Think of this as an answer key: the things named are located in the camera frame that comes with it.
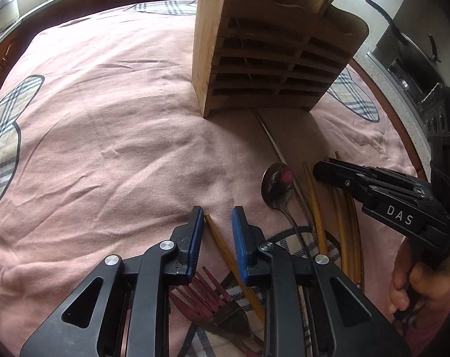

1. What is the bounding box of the dark metal fork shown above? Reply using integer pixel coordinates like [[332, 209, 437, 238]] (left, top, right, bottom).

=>
[[170, 267, 264, 356]]

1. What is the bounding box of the right hand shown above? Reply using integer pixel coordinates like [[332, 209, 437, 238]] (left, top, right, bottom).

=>
[[386, 239, 450, 330]]

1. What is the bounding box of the gas stove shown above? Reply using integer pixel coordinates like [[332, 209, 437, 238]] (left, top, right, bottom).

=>
[[370, 49, 445, 105]]

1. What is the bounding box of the dark metal spoon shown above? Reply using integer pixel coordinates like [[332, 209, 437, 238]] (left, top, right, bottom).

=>
[[260, 162, 310, 259]]

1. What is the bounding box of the pink tablecloth with hearts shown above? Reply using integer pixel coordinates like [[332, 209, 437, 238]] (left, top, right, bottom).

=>
[[0, 1, 415, 355]]

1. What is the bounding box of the thin metal chopstick on cloth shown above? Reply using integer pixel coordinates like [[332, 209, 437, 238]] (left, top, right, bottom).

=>
[[254, 110, 287, 165]]

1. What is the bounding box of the wooden utensil holder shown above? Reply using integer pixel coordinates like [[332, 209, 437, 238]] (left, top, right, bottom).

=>
[[192, 0, 369, 116]]

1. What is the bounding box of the large white rice cooker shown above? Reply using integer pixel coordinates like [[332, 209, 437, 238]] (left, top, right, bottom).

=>
[[0, 0, 20, 34]]

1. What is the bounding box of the black wok with handle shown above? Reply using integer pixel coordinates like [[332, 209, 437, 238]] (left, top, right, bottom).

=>
[[365, 0, 444, 84]]

